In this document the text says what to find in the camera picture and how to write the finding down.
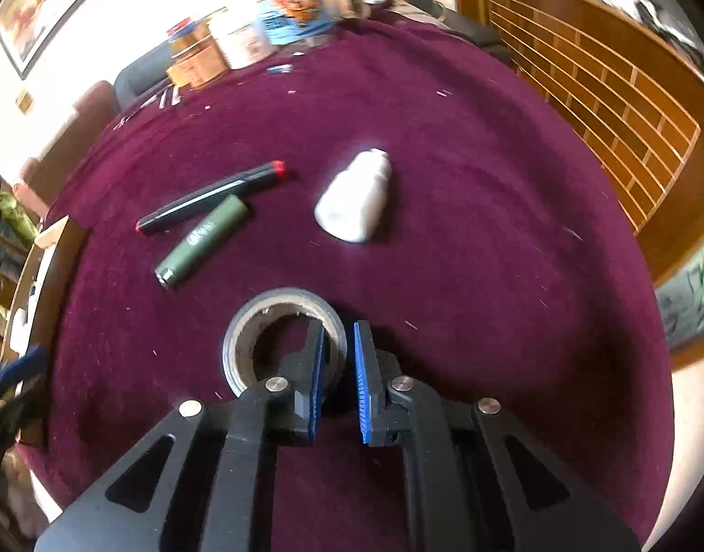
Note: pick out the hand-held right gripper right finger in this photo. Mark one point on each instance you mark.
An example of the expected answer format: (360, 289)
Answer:
(363, 379)

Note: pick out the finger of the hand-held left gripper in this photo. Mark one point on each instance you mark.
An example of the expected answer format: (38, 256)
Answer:
(21, 365)

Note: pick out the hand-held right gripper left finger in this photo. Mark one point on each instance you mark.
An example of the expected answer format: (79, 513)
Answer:
(319, 379)

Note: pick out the black tape roll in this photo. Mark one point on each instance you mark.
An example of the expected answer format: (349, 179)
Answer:
(242, 322)

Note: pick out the wooden box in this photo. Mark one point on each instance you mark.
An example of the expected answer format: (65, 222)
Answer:
(56, 241)

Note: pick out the wooden cabinet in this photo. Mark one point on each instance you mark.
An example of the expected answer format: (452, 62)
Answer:
(1, 241)

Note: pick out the white dropper bottle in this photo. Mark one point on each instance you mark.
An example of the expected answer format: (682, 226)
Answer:
(352, 201)

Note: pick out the green lighter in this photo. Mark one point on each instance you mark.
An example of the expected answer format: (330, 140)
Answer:
(202, 241)

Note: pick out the black marker pen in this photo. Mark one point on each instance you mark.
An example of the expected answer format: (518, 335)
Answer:
(214, 195)

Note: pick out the brown chair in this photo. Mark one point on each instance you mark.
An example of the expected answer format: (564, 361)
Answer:
(70, 138)

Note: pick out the red thin pen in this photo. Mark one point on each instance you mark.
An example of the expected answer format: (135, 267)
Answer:
(136, 112)

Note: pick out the white capped pen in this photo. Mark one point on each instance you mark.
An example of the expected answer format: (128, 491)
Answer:
(171, 96)

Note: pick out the small blue capsule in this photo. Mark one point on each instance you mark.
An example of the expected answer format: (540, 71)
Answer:
(280, 69)

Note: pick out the black chair back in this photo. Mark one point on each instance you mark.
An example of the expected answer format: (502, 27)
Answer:
(145, 75)

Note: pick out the green patterned cloth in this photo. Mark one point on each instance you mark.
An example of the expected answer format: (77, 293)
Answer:
(691, 299)

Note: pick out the orange jar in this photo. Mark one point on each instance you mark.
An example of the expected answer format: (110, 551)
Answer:
(199, 63)

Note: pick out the white labelled jar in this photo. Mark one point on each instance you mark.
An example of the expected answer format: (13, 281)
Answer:
(242, 40)

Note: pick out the framed painting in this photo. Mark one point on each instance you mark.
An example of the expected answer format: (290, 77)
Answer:
(41, 6)

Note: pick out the grey cloth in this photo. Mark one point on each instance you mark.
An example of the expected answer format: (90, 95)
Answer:
(444, 23)

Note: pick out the red blue lid jar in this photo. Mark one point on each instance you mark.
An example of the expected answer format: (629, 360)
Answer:
(182, 31)

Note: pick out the wooden brick pattern panel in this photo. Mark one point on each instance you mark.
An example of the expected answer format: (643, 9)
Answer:
(604, 98)

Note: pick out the blue cartoon label jar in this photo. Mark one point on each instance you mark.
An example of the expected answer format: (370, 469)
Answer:
(294, 8)

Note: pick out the small wall frame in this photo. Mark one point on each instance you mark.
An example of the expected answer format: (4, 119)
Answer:
(25, 102)

